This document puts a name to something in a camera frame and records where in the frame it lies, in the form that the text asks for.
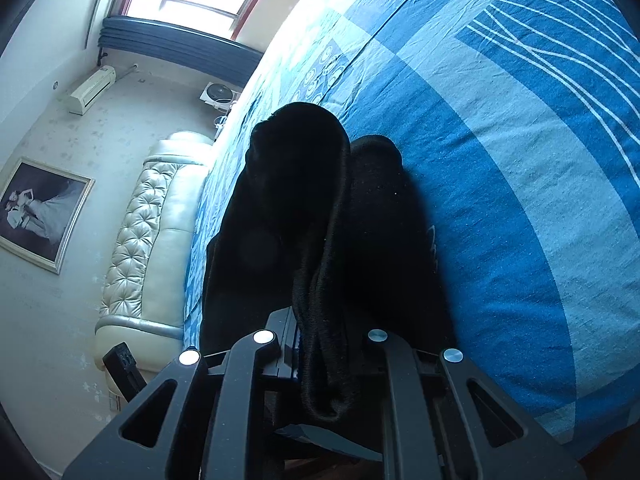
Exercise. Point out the blue patterned bedsheet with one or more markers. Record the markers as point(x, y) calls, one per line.
point(500, 160)

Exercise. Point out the white box fan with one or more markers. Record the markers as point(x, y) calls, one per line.
point(218, 94)

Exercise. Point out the blue curtain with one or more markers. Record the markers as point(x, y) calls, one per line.
point(175, 45)

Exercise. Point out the white wall air conditioner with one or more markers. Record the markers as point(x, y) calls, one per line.
point(92, 90)

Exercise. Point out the cream tufted leather headboard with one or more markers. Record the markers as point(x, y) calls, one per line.
point(150, 240)

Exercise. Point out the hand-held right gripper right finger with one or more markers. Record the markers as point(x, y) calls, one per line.
point(400, 400)

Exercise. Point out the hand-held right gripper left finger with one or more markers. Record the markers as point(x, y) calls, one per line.
point(240, 390)

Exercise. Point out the black pants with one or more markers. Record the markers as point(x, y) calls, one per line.
point(300, 200)

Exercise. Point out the framed wall photograph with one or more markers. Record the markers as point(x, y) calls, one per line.
point(42, 212)

